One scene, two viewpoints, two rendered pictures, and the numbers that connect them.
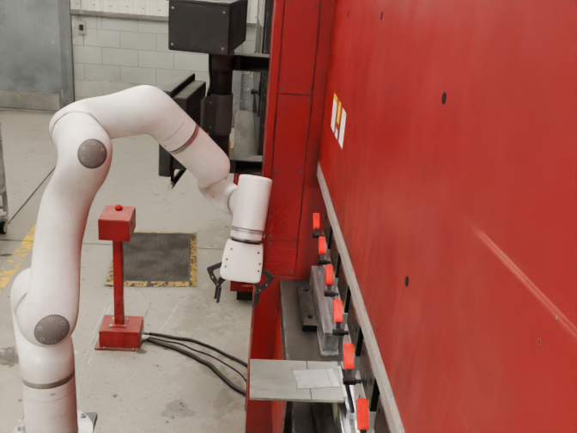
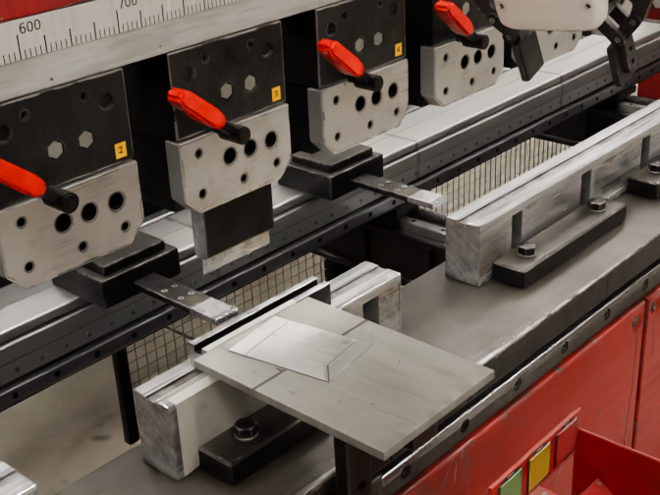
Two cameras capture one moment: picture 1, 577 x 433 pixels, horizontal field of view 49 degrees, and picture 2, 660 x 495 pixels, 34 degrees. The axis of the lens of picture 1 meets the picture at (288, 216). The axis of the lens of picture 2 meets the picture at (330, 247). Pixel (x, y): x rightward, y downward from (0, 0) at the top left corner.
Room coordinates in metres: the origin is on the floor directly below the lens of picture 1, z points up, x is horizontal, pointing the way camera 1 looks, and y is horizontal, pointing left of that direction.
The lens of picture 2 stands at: (2.19, 0.65, 1.60)
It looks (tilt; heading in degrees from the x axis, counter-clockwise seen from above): 26 degrees down; 228
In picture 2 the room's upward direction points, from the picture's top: 3 degrees counter-clockwise
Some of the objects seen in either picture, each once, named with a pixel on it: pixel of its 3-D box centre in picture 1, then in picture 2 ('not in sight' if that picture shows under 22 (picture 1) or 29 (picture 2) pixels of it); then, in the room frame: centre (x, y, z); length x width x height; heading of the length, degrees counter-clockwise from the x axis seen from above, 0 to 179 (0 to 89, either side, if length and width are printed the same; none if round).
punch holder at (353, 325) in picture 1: (366, 338); (338, 64); (1.38, -0.22, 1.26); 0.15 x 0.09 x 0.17; 5
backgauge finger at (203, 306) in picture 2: not in sight; (152, 278); (1.57, -0.36, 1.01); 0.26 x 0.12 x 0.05; 95
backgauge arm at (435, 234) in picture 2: not in sight; (344, 218); (0.99, -0.64, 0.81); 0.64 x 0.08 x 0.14; 95
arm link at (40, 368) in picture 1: (42, 321); not in sight; (1.26, 0.54, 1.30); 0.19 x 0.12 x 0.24; 31
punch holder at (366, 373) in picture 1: (380, 388); (443, 27); (1.18, -0.24, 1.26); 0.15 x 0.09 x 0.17; 5
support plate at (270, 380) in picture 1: (294, 380); (341, 368); (1.54, -0.06, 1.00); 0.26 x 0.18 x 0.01; 95
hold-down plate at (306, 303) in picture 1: (306, 307); not in sight; (2.15, -0.10, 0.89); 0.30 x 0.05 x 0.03; 5
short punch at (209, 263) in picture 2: not in sight; (234, 219); (1.56, -0.21, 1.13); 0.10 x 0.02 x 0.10; 5
